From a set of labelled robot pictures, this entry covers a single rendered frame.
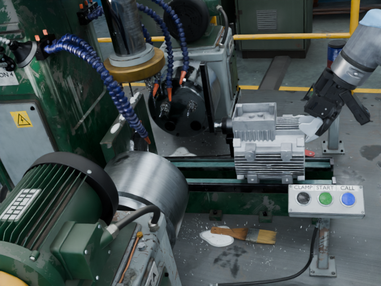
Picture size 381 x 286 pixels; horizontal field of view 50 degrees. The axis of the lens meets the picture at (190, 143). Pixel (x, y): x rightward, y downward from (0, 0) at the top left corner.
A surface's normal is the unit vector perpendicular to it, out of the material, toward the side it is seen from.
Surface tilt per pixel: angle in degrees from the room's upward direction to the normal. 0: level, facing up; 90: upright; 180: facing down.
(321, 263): 90
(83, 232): 0
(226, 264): 0
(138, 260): 0
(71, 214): 55
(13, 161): 90
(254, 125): 90
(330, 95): 90
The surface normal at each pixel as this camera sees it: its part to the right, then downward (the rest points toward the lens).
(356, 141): -0.15, -0.82
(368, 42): -0.62, 0.34
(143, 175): 0.25, -0.75
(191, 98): -0.21, 0.57
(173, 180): 0.74, -0.44
